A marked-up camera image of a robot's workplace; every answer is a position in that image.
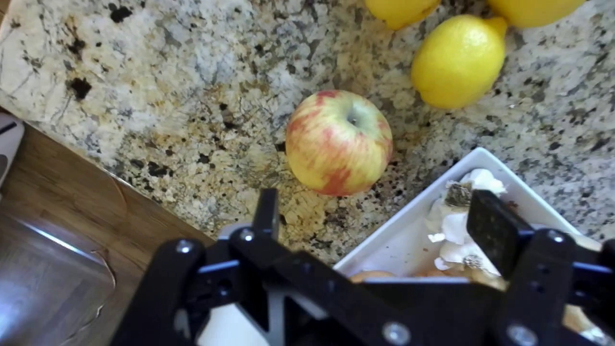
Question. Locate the yellow lemon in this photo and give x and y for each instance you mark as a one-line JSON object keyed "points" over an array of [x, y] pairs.
{"points": [[458, 61], [401, 11], [535, 11]]}

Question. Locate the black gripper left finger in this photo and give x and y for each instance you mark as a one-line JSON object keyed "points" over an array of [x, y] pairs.
{"points": [[257, 295]]}

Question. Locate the large pale yellow onion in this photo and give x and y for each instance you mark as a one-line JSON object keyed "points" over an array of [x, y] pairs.
{"points": [[374, 276]]}

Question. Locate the small yellow onion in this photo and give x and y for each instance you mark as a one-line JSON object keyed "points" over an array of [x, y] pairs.
{"points": [[578, 320]]}

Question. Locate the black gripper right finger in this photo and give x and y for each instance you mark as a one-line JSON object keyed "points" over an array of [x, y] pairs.
{"points": [[545, 289]]}

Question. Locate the red yellow apple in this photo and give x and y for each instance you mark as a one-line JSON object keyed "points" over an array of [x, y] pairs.
{"points": [[339, 143]]}

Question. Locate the white rectangular plate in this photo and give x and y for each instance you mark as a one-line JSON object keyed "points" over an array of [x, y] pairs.
{"points": [[397, 243]]}

